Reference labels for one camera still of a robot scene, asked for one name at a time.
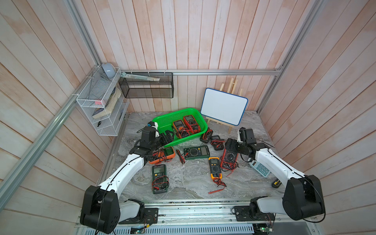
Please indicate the dark green multimeter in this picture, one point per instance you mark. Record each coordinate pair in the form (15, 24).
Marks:
(160, 181)

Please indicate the grey computer mouse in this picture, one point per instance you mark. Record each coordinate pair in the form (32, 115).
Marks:
(109, 70)

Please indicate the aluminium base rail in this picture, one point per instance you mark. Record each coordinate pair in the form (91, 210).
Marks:
(211, 217)

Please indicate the small black multimeter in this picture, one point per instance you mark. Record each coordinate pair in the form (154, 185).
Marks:
(217, 143)
(206, 137)

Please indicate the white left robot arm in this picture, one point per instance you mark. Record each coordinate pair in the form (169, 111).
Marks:
(101, 209)

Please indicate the orange black multimeter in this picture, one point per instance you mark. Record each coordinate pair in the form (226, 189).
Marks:
(180, 129)

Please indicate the black mesh wall basket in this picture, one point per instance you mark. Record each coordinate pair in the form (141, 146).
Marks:
(139, 89)

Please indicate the book on shelf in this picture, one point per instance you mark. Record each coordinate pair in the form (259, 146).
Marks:
(107, 110)

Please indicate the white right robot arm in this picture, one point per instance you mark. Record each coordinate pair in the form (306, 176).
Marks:
(303, 196)

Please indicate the orange multimeter green face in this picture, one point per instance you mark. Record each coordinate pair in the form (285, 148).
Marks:
(162, 155)

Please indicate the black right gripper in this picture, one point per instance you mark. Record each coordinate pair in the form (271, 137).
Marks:
(232, 146)

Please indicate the light green ruler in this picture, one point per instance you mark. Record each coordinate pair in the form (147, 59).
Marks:
(138, 77)

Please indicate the green horizontal multimeter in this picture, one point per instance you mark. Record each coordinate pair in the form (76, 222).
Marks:
(198, 152)

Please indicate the red multimeter black face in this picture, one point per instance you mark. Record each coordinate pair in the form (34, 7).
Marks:
(228, 160)

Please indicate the light blue calculator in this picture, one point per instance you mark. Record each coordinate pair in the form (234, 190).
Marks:
(260, 168)

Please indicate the yellow multimeter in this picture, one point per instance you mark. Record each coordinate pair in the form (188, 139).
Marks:
(216, 174)

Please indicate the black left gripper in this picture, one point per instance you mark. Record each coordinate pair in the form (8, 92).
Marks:
(165, 141)

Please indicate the green plastic basket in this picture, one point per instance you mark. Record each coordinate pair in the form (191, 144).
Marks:
(165, 122)

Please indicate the blue framed whiteboard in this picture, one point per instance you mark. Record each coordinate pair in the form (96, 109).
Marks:
(224, 107)

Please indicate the wooden easel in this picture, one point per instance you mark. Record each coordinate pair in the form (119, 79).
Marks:
(230, 90)

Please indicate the small black multimeter rear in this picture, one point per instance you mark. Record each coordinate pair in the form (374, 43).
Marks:
(206, 137)

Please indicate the white wire shelf rack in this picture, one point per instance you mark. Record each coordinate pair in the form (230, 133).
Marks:
(95, 94)

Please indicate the yellow black utility knife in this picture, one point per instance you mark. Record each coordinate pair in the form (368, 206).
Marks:
(276, 183)

